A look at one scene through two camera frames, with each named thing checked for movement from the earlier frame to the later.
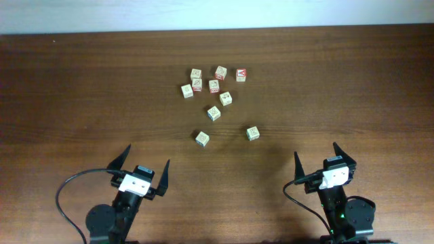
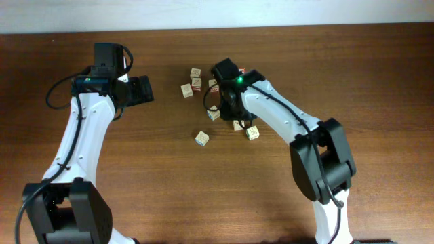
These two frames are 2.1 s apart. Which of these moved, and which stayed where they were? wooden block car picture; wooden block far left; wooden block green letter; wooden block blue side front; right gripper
Moved: wooden block car picture; right gripper
Stayed: wooden block blue side front; wooden block green letter; wooden block far left
